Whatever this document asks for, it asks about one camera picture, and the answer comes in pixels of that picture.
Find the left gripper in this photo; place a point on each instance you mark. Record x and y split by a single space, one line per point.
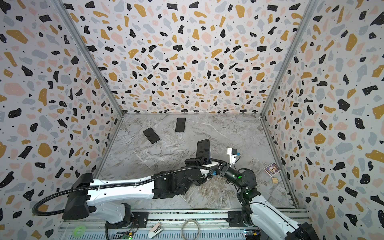
198 161

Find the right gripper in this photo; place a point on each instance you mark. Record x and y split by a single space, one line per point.
217 166

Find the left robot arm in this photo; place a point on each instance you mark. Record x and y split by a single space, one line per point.
106 200

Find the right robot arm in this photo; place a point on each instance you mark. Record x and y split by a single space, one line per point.
257 211

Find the middle black phone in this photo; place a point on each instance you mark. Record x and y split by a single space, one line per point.
180 125

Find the black phone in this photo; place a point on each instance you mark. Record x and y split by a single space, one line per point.
151 135
180 125

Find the left black phone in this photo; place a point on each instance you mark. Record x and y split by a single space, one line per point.
151 135

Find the colourful printed card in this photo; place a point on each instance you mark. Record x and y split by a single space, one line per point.
272 169

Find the white pink small device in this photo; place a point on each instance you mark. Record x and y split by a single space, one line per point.
155 230

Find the green tape roll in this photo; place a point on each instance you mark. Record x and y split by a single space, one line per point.
79 231

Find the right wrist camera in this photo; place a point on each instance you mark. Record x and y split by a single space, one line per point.
233 154

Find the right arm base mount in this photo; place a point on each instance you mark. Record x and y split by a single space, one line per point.
240 219

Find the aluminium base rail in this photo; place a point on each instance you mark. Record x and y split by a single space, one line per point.
189 224

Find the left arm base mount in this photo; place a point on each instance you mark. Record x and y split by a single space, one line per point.
135 220

